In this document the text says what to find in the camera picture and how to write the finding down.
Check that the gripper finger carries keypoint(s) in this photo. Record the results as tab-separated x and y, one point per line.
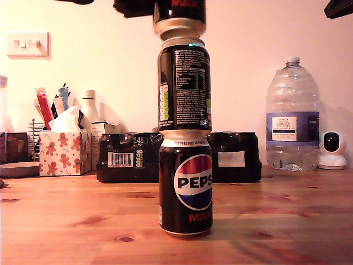
132	8
340	8

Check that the black Pepsi Max can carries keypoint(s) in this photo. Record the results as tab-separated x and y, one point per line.
187	82
184	193
179	11

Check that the black Pepsi Max multipack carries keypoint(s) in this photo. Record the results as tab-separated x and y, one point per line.
118	174

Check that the white bottle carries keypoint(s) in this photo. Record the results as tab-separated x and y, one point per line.
89	110

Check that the blue packet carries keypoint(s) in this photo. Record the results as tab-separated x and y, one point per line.
64	96

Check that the white paper sleeve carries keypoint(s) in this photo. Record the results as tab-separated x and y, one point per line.
59	106
37	107

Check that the white tissue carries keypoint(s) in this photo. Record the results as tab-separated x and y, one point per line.
66	118

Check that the black flat packet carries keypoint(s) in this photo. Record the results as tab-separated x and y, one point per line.
54	111

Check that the red chopstick packet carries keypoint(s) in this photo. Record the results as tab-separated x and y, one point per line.
44	107

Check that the large clear water bottle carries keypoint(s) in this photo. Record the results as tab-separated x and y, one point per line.
292	132

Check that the small white carton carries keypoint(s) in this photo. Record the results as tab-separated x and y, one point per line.
96	138

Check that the gingerbread print tissue box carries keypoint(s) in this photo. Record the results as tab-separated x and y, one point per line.
63	154

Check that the red patterned box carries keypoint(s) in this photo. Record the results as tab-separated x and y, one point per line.
16	146
2	149

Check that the shallow grey dish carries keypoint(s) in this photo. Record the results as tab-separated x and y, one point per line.
16	169

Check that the white light switch plate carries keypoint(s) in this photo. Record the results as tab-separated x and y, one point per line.
27	51

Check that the small white round camera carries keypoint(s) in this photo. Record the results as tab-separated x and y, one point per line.
332	160

